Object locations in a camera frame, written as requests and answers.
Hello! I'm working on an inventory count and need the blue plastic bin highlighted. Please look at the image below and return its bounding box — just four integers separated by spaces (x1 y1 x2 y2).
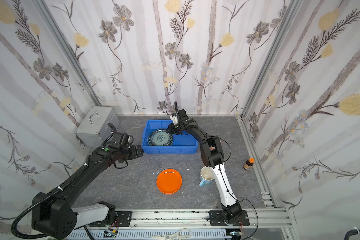
142 120 199 154

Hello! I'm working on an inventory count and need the teal patterned small plate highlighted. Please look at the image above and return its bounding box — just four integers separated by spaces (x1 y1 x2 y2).
148 129 174 147

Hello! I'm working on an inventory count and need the orange plastic plate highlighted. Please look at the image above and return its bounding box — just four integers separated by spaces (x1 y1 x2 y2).
156 169 182 195

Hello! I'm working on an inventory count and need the light blue mug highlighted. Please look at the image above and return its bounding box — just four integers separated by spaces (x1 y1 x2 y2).
199 167 214 187

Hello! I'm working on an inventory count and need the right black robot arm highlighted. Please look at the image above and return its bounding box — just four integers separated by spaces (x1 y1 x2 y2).
166 102 249 224

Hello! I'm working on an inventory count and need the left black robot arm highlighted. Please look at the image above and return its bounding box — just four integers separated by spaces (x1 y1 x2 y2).
11 124 144 240

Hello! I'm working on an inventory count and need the silver metal case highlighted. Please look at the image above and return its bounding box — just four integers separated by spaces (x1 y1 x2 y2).
75 107 120 147

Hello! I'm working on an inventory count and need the brown bottle orange cap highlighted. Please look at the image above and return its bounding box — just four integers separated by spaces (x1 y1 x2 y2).
243 158 255 171

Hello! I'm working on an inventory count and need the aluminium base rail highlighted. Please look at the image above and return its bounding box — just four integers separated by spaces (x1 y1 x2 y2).
44 209 295 240

